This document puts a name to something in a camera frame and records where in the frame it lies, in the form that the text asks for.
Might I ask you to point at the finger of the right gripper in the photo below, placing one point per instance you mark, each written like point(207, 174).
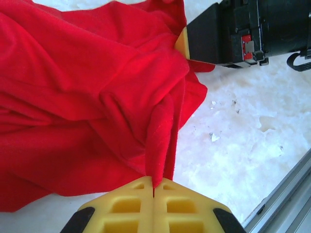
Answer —
point(204, 36)

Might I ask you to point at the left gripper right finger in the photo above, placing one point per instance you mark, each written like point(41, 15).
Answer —
point(184, 213)

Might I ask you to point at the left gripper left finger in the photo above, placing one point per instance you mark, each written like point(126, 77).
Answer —
point(121, 213)

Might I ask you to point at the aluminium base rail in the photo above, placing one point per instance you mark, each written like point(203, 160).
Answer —
point(286, 194)

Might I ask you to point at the red t-shirt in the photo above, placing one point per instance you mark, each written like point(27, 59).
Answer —
point(73, 97)

